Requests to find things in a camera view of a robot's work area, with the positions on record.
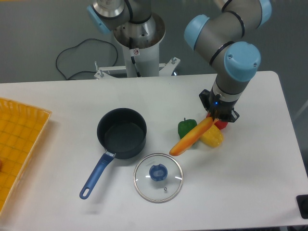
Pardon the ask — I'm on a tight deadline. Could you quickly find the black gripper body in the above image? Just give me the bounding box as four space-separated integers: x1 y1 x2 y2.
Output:
199 89 240 123

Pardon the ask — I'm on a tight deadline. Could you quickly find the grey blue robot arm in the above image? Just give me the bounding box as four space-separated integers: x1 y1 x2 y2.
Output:
87 0 272 122

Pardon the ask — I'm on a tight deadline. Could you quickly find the red bell pepper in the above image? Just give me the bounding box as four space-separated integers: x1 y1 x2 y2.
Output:
211 118 228 130

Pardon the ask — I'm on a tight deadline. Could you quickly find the yellow bell pepper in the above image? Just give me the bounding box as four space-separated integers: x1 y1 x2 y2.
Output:
199 125 224 148

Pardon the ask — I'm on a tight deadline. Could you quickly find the green bell pepper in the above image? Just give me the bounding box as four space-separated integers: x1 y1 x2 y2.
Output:
178 118 197 139

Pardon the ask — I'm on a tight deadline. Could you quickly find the glass lid blue knob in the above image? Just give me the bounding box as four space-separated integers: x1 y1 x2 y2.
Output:
133 153 184 204

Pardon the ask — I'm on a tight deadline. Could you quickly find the black box at edge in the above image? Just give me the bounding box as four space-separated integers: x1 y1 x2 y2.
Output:
296 194 308 219

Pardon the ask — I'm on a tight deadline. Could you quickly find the yellow plastic basket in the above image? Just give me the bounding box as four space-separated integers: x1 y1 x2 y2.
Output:
0 98 52 213

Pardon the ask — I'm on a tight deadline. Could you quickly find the dark pot blue handle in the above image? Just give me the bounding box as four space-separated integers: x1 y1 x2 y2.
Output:
79 108 147 200

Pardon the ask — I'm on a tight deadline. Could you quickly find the black cable on floor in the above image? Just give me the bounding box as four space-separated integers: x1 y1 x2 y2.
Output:
55 38 119 81

